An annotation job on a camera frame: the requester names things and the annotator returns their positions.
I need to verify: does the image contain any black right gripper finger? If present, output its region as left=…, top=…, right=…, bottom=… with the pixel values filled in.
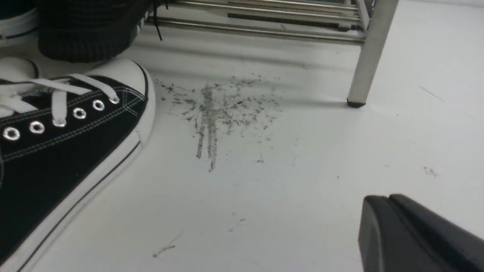
left=358, top=194, right=484, bottom=272

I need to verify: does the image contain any stainless steel shoe rack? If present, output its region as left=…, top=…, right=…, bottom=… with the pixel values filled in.
left=146, top=0, right=398, bottom=108

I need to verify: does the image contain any black white canvas sneaker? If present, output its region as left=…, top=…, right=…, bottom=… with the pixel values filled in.
left=0, top=57, right=40, bottom=114
left=0, top=58, right=156, bottom=272

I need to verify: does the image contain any navy canvas shoe right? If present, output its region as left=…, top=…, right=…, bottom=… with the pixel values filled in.
left=0, top=0, right=39, bottom=48

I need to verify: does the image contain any black knit sneaker right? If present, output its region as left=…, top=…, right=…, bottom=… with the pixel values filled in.
left=34, top=0, right=168, bottom=63

